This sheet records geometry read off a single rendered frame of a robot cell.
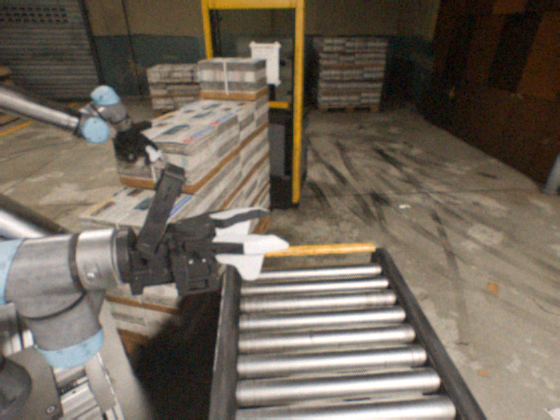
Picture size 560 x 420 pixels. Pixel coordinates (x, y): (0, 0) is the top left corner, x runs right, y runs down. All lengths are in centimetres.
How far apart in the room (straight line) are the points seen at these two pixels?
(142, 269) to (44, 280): 10
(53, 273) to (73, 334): 10
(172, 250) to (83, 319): 16
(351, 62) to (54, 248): 642
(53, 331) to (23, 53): 900
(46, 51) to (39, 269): 881
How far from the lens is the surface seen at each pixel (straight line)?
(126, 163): 162
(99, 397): 95
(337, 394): 82
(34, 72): 939
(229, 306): 96
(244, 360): 84
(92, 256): 45
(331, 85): 664
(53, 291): 48
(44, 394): 91
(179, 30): 826
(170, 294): 150
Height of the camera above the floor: 147
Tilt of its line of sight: 29 degrees down
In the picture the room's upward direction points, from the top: straight up
